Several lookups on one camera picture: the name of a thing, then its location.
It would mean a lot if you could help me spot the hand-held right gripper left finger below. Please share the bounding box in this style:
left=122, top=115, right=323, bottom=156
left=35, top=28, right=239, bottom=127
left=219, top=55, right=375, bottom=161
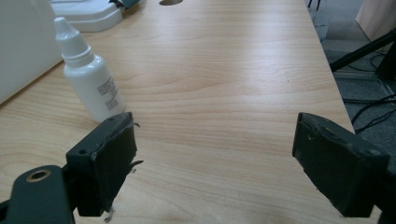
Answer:
left=65, top=111, right=145, bottom=223

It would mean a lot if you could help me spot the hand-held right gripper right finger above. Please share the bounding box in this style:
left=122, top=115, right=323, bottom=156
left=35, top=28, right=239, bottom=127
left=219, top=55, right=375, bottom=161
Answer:
left=291, top=112, right=390, bottom=218

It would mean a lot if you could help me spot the white dropper bottle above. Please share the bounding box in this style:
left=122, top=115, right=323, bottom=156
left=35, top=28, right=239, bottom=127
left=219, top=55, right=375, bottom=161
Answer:
left=53, top=16, right=126, bottom=124

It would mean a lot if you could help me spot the black metal stand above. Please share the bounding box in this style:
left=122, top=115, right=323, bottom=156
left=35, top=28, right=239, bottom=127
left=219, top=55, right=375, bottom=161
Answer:
left=329, top=28, right=396, bottom=73

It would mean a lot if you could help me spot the white box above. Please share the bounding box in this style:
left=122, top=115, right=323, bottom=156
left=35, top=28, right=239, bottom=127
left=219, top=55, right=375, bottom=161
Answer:
left=0, top=0, right=63, bottom=105

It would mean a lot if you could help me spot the white plastic base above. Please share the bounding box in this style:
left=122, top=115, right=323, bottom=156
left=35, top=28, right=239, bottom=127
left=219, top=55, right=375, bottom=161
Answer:
left=49, top=0, right=124, bottom=34

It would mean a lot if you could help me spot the dark teal object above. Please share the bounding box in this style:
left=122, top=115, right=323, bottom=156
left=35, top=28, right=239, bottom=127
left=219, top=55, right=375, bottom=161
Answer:
left=108, top=0, right=141, bottom=9

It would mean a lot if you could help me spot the black cable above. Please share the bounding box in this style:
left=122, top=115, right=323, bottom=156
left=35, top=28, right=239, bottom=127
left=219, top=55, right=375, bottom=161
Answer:
left=342, top=92, right=396, bottom=134

